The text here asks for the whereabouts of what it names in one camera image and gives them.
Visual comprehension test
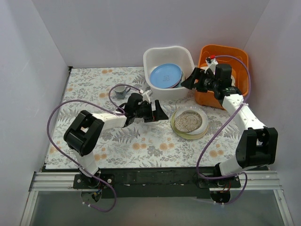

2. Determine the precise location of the pink plate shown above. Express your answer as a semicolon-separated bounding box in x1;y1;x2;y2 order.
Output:
174;72;185;88

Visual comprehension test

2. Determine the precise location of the pale green plate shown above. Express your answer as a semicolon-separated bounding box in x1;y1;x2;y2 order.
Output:
171;112;209;140

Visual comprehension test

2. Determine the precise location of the grey-blue mug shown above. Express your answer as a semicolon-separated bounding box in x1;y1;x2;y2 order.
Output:
114;85;131;99

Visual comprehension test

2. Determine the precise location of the orange plastic bin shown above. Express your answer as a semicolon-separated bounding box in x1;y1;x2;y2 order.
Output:
195;44;250;109

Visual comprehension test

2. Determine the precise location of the white round dish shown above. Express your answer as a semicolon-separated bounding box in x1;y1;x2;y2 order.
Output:
231;74;236;86

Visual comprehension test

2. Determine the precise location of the aluminium rail frame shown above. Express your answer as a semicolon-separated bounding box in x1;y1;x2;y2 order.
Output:
21;169;293;226

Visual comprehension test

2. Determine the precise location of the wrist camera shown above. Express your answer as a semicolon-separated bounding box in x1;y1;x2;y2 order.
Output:
205;55;218;75
139;89;152;103

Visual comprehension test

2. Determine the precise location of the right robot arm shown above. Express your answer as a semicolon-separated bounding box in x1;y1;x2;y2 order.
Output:
181;64;278;187

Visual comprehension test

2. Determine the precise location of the speckled grey plate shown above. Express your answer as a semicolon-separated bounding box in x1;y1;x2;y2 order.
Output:
174;111;202;133

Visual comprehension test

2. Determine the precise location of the white plastic bin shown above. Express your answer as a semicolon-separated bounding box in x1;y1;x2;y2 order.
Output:
143;46;195;100

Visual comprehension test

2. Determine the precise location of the teal embossed plate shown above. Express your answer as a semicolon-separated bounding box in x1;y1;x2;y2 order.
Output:
177;73;185;88

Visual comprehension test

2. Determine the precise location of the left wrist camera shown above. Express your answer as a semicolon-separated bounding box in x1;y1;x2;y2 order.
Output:
139;89;152;103

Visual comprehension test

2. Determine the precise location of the lavender blue plate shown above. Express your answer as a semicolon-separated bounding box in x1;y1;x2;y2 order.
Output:
149;63;182;89

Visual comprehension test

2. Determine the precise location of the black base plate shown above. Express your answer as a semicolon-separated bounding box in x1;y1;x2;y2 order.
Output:
72;166;243;200

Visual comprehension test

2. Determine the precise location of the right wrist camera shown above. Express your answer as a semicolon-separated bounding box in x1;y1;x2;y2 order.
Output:
205;55;218;75

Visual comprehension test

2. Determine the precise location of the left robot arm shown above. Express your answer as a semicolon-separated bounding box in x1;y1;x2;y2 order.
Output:
63;93;169;188

